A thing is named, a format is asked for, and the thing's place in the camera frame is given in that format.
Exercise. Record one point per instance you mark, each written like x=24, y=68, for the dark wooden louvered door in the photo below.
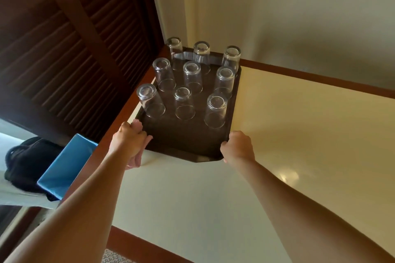
x=71, y=47

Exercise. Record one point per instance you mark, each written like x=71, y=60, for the blue box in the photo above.
x=66, y=165

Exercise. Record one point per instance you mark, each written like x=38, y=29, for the person's right forearm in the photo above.
x=296, y=213

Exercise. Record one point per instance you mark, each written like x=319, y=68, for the black bag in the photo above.
x=29, y=164

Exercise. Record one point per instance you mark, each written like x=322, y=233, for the patterned grey rug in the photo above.
x=115, y=257

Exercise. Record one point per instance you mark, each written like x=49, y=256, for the person's right hand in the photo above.
x=239, y=148

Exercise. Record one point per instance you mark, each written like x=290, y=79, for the dark brown serving tray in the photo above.
x=185, y=139

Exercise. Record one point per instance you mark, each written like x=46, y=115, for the person's left forearm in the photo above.
x=77, y=210

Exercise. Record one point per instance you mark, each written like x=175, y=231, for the person's right fingers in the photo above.
x=224, y=150

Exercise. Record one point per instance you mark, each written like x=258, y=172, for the group of clear drinking glasses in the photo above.
x=188, y=82

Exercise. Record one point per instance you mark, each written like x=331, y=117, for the person's left hand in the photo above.
x=128, y=141

